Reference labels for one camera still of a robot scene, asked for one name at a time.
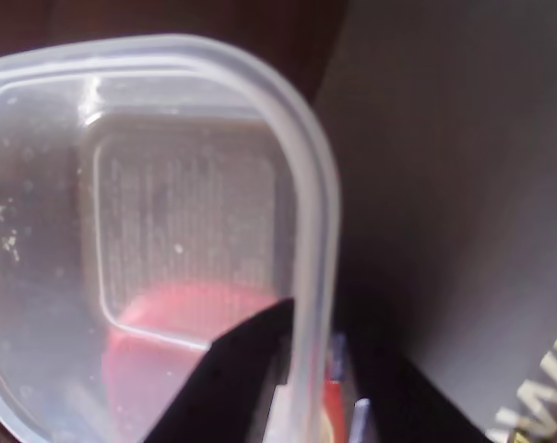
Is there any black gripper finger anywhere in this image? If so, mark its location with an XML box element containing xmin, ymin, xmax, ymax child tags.
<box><xmin>328</xmin><ymin>332</ymin><xmax>492</xmax><ymax>443</ymax></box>
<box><xmin>144</xmin><ymin>298</ymin><xmax>297</xmax><ymax>443</ymax></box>

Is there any clear square plastic container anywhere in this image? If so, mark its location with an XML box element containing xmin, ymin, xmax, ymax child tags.
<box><xmin>0</xmin><ymin>32</ymin><xmax>343</xmax><ymax>443</ymax></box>

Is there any red bowl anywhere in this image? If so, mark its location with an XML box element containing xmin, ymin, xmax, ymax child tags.
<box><xmin>101</xmin><ymin>281</ymin><xmax>349</xmax><ymax>443</ymax></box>

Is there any grey mat with ROBO print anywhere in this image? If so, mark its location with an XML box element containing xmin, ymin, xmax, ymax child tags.
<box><xmin>313</xmin><ymin>0</ymin><xmax>557</xmax><ymax>443</ymax></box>

